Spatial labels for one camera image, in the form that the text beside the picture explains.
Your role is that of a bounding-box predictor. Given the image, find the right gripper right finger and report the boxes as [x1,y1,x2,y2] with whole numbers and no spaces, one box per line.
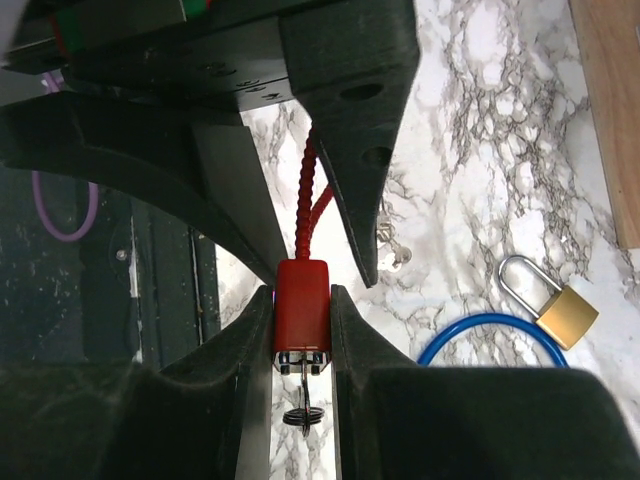
[330,285,639,479]

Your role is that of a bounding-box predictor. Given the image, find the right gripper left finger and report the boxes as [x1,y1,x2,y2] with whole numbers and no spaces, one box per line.
[1,286,273,479]

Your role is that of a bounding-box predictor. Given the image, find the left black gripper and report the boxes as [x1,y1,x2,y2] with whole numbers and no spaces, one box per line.
[1,1,300,283]

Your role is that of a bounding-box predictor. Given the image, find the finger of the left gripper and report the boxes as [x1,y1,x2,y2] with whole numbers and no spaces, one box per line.
[279,1,420,287]

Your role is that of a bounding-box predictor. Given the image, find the blue cable lock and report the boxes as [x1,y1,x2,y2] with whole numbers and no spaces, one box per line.
[416,312,570,368]

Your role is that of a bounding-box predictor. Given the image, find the silver key bunch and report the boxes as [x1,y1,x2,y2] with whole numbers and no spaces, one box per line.
[277,351,327,438]

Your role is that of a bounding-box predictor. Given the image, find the red cable lock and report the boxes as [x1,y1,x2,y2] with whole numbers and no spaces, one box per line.
[273,129,331,376]

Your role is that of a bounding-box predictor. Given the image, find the brass padlock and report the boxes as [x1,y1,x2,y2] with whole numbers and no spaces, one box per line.
[497,255,599,351]

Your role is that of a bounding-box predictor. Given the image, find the wooden board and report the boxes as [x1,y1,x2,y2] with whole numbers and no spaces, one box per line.
[569,1,639,249]

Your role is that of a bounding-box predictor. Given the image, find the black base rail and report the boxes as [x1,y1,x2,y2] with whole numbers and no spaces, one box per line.
[1,169,221,368]

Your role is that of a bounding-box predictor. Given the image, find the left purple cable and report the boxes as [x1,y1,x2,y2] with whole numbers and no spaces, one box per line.
[30,69,100,244]

